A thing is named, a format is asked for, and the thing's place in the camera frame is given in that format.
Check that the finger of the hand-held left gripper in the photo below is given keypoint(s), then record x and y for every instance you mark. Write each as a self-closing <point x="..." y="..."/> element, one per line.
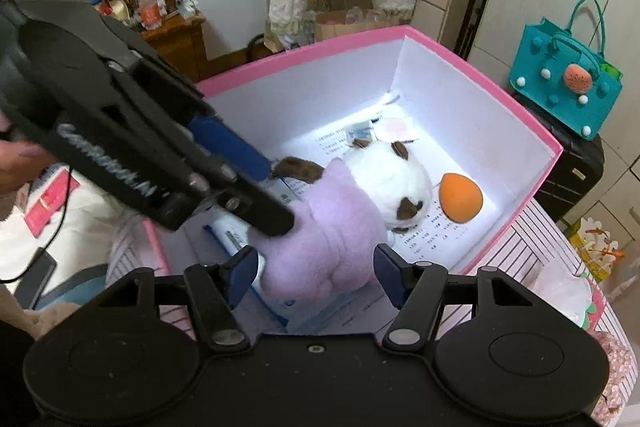
<point x="235" y="149"/>
<point x="260" y="207"/>

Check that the purple plush toy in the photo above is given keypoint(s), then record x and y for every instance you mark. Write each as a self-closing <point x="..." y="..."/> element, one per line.
<point x="330" y="232"/>

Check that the black suitcase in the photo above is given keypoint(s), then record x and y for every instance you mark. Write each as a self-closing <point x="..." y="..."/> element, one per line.
<point x="570" y="172"/>

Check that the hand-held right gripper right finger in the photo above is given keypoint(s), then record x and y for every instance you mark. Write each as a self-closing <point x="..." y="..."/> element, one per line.
<point x="387" y="272"/>

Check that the person's left hand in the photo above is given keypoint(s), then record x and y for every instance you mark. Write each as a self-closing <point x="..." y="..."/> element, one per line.
<point x="17" y="164"/>

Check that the orange drink bottle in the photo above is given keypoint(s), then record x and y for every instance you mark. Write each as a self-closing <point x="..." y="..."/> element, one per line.
<point x="149" y="7"/>

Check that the pink cardboard box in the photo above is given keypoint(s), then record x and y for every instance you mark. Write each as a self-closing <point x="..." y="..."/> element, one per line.
<point x="450" y="107"/>

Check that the pink flat package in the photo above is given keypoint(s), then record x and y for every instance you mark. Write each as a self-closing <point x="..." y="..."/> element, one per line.
<point x="45" y="207"/>

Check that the wooden cabinet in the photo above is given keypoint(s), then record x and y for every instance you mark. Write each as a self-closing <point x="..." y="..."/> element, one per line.
<point x="175" y="47"/>

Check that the flower print gift bag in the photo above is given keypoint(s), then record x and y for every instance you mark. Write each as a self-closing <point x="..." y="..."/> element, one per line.
<point x="595" y="252"/>

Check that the orange makeup sponge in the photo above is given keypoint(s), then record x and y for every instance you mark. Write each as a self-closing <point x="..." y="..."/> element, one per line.
<point x="460" y="199"/>

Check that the teal felt handbag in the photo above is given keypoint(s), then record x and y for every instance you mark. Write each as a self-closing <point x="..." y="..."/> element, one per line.
<point x="550" y="92"/>

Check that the white cloth bag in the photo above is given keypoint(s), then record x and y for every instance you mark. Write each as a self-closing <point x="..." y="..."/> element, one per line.
<point x="90" y="217"/>

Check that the striped tablecloth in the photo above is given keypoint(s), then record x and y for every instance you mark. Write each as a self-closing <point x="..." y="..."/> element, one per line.
<point x="525" y="252"/>

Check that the pink floral cloth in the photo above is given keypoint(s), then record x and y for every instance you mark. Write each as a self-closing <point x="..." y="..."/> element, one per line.
<point x="617" y="367"/>

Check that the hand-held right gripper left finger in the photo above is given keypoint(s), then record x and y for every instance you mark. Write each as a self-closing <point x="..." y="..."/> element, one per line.
<point x="245" y="272"/>

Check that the small white wipes pack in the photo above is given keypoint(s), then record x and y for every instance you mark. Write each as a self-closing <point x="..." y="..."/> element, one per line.
<point x="395" y="129"/>

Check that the white brown cat plush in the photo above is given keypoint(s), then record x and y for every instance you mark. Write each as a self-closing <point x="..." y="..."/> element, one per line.
<point x="390" y="182"/>

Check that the black phone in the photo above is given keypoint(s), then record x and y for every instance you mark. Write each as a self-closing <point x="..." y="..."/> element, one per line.
<point x="35" y="277"/>

